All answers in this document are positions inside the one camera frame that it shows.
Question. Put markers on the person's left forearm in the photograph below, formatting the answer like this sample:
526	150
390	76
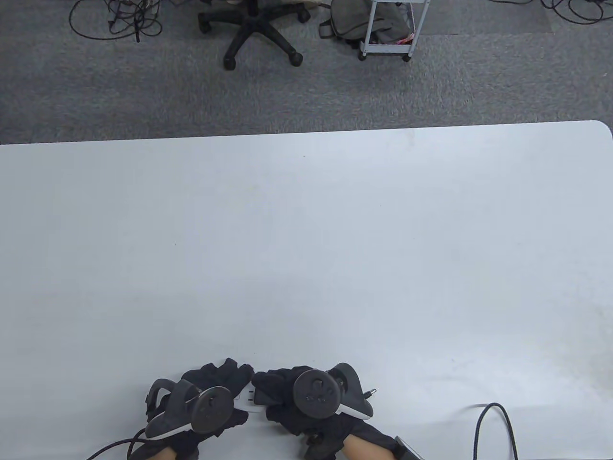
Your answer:
165	454

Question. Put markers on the grey backpack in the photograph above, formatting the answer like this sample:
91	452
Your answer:
349	19

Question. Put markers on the white power strip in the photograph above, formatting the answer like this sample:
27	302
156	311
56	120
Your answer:
243	398

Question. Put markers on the black right hand controller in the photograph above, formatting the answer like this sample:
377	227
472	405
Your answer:
316	393

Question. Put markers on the black office chair base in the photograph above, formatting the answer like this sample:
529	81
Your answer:
256	28

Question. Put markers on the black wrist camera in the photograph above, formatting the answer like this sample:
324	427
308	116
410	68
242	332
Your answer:
318	448

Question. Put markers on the person's left hand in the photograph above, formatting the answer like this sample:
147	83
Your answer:
215	373

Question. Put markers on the person's right forearm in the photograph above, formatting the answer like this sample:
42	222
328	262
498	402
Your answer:
361	448

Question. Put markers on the person's right hand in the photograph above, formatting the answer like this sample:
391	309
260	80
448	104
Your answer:
278	383

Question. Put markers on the black hand controller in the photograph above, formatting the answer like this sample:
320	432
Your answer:
210	409
316	393

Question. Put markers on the pink packet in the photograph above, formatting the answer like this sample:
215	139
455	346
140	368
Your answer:
405	39

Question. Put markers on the white rolling cart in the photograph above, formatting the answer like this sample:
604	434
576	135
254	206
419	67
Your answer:
388	48

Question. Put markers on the black left hand controller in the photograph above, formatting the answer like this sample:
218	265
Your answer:
210	409

